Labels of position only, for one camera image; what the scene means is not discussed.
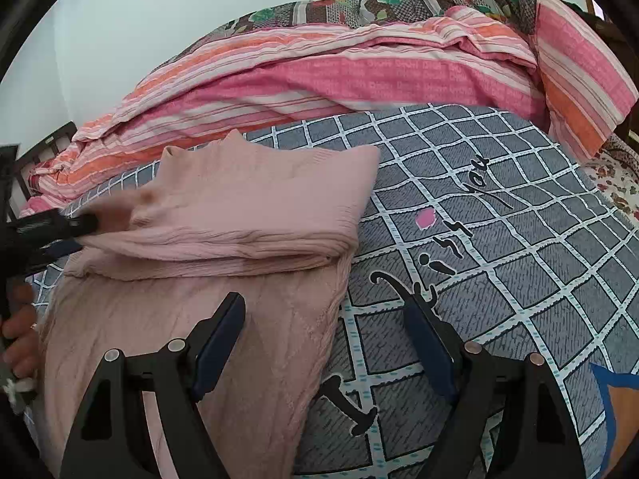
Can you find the pink orange striped quilt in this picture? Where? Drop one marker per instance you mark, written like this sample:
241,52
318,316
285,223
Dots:
324,75

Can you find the pink knit sweater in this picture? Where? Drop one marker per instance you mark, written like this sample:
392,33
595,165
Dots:
239,199

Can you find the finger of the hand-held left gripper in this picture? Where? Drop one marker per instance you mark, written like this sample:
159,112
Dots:
62,249
60,227

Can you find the white floral bedsheet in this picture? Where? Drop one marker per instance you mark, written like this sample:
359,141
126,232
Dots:
619,174

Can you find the dark wooden headboard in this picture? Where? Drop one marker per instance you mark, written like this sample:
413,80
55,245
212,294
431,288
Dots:
599,12

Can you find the dark wooden bed rail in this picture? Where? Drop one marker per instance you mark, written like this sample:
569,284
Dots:
50,142

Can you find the brown floral patchwork quilt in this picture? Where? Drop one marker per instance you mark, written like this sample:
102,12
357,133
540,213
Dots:
399,5

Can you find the person's left hand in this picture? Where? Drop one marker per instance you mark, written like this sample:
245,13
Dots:
22,334

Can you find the grey checked blanket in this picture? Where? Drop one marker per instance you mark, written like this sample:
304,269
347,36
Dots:
499,284

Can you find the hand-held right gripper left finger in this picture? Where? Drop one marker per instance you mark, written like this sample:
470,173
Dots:
219,344

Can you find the pink striped pillow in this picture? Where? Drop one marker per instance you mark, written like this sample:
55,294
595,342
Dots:
579,70

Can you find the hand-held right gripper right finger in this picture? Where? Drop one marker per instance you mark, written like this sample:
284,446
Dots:
428,354

